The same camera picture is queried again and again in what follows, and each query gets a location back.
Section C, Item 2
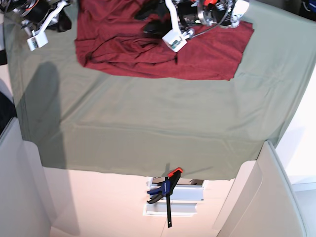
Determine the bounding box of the aluminium profile under table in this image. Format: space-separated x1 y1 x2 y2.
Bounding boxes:
143 178 207 217

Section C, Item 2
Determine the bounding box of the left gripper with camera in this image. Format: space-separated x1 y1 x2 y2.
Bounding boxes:
134 0 237 52

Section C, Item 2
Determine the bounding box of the white panel left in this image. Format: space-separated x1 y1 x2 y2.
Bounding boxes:
0 118 56 237

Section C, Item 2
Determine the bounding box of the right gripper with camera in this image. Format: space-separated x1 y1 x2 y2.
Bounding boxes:
12 0 72 51

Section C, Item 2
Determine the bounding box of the green table cloth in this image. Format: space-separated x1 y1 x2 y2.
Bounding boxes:
4 1 316 180

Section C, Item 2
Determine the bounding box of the white panel right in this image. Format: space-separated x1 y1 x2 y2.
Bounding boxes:
218 141 313 237

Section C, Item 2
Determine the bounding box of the blue black bar clamp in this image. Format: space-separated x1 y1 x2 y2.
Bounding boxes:
147 167 183 228

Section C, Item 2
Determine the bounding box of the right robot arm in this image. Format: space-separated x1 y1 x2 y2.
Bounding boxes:
0 0 170 57

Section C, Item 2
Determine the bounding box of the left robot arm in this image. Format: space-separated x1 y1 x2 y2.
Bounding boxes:
134 0 249 52

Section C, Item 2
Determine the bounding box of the red long-sleeve T-shirt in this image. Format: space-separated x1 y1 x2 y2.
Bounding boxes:
75 0 254 80

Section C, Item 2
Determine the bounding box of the white panel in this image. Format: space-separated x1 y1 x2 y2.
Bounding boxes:
218 141 313 237
0 118 56 237

